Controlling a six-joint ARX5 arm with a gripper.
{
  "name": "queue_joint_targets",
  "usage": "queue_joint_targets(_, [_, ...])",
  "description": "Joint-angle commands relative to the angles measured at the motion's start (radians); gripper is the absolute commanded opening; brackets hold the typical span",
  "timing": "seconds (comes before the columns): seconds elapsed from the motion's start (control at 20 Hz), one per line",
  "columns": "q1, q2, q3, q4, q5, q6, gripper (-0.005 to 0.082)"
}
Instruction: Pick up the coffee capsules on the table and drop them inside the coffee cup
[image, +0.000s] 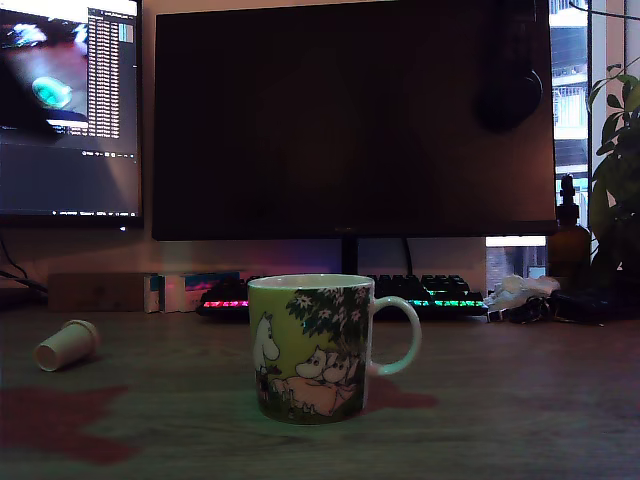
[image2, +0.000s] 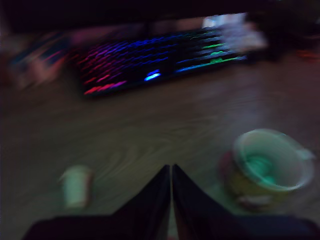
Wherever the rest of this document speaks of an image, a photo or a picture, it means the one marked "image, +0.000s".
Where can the large dark computer monitor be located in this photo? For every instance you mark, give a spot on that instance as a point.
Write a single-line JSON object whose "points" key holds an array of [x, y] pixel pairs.
{"points": [[325, 125]]}

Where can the black bunch of keys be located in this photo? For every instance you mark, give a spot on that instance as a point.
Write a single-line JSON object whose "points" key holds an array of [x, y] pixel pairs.
{"points": [[530, 310]]}

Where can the black monitor stand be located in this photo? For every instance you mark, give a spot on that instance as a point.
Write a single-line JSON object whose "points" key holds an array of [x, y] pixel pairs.
{"points": [[350, 255]]}

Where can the black backlit keyboard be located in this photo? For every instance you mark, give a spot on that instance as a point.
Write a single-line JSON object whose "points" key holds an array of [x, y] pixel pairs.
{"points": [[440, 295]]}

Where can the lit computer monitor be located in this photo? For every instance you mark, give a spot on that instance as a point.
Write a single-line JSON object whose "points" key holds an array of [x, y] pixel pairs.
{"points": [[50, 175]]}

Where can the crumpled white tissue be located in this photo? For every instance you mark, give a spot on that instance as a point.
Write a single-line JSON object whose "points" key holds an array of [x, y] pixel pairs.
{"points": [[520, 287]]}

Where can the brown cardboard box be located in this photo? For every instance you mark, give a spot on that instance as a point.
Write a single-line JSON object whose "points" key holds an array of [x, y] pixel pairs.
{"points": [[95, 292]]}

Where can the blue and white box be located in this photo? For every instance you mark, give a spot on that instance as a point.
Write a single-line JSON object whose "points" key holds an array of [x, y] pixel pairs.
{"points": [[176, 295]]}

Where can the green cartoon print mug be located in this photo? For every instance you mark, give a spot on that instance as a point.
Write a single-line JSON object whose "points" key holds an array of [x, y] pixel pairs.
{"points": [[320, 350]]}

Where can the pale capsule beige lid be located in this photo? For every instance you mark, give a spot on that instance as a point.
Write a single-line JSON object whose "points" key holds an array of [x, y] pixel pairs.
{"points": [[65, 347]]}

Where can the white box teal stripe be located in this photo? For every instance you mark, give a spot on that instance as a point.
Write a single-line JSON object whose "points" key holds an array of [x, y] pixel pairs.
{"points": [[152, 295]]}

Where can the black wallet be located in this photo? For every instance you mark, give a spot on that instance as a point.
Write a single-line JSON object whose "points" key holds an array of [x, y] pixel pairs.
{"points": [[585, 302]]}

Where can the amber pump bottle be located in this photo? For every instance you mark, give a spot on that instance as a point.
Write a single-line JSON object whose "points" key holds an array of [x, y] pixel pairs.
{"points": [[569, 245]]}

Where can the black headphones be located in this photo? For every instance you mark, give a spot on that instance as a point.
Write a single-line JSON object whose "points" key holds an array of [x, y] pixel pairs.
{"points": [[510, 100]]}

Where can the green leafy houseplant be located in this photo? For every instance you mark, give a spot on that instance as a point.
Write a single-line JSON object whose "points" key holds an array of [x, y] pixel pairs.
{"points": [[620, 175]]}

